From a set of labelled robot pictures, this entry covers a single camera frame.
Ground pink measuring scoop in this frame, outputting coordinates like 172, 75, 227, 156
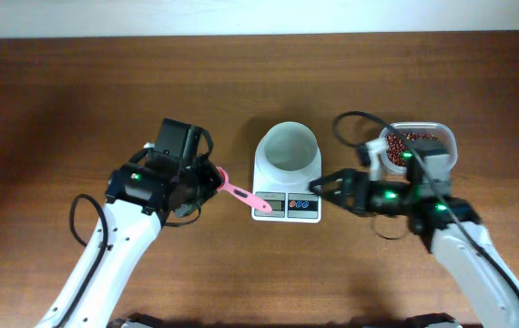
217, 167, 272, 212

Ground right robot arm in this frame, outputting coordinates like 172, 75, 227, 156
309, 139, 519, 327

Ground red beans in container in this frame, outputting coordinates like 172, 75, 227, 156
385, 132, 438, 167

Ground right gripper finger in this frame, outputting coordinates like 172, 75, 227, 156
309, 179, 368, 215
309, 169, 369, 191

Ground white round bowl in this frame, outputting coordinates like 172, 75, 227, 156
259, 121, 319, 172

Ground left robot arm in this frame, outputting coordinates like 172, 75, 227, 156
39, 118, 221, 327

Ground clear plastic bean container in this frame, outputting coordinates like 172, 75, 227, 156
381, 122, 458, 176

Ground white digital kitchen scale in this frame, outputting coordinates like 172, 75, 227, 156
251, 146, 322, 224

